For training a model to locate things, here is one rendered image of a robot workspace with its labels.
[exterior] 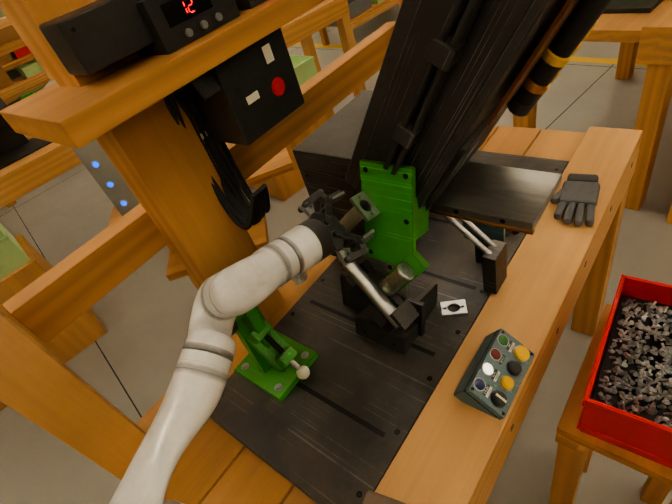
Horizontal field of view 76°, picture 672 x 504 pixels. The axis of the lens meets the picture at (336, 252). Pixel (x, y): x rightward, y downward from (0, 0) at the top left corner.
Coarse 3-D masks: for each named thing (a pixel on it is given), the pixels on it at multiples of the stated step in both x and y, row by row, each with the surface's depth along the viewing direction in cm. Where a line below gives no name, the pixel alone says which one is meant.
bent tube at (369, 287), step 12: (360, 192) 83; (360, 204) 84; (372, 204) 83; (348, 216) 85; (360, 216) 83; (372, 216) 82; (348, 228) 86; (348, 264) 91; (360, 276) 91; (372, 288) 90; (372, 300) 91; (384, 300) 90; (384, 312) 90; (396, 324) 89
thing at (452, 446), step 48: (624, 144) 123; (624, 192) 128; (528, 240) 106; (576, 240) 102; (528, 288) 95; (576, 288) 101; (480, 336) 90; (528, 336) 87; (528, 384) 83; (432, 432) 78; (480, 432) 76; (384, 480) 74; (432, 480) 72; (480, 480) 71
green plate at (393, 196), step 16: (368, 160) 80; (368, 176) 81; (384, 176) 79; (400, 176) 77; (368, 192) 83; (384, 192) 80; (400, 192) 78; (384, 208) 82; (400, 208) 80; (416, 208) 82; (368, 224) 87; (384, 224) 84; (400, 224) 81; (416, 224) 83; (384, 240) 86; (400, 240) 83; (368, 256) 91; (384, 256) 88; (400, 256) 85
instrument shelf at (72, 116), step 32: (288, 0) 77; (320, 0) 82; (224, 32) 69; (256, 32) 73; (128, 64) 69; (160, 64) 63; (192, 64) 66; (32, 96) 70; (64, 96) 64; (96, 96) 59; (128, 96) 60; (160, 96) 63; (32, 128) 63; (64, 128) 55; (96, 128) 58
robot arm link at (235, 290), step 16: (256, 256) 65; (272, 256) 66; (288, 256) 68; (224, 272) 60; (240, 272) 60; (256, 272) 63; (272, 272) 65; (288, 272) 68; (224, 288) 59; (240, 288) 59; (256, 288) 61; (272, 288) 65; (224, 304) 59; (240, 304) 59; (256, 304) 62
